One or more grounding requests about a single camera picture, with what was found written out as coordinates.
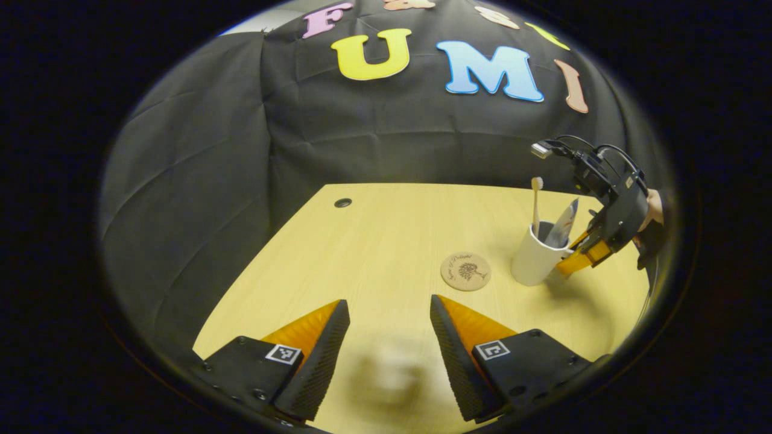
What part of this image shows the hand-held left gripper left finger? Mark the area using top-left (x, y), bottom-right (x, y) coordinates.
top-left (202, 300), bottom-right (351, 423)

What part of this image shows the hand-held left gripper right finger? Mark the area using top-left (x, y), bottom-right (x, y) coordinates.
top-left (429, 295), bottom-right (595, 423)

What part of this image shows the white toothpaste tube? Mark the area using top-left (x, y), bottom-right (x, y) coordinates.
top-left (545, 199), bottom-right (580, 249)

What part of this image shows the beige toothbrush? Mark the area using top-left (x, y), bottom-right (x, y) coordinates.
top-left (531, 177), bottom-right (544, 237)

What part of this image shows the light wooden desktop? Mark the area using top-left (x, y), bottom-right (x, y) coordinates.
top-left (193, 183), bottom-right (652, 434)

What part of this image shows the round cork coaster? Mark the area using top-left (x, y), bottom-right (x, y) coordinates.
top-left (440, 252), bottom-right (492, 292)

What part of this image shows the black backdrop cloth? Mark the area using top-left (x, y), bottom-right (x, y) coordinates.
top-left (100, 0), bottom-right (670, 362)

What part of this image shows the white cup with wooden handle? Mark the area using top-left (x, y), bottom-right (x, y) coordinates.
top-left (511, 221), bottom-right (574, 287)

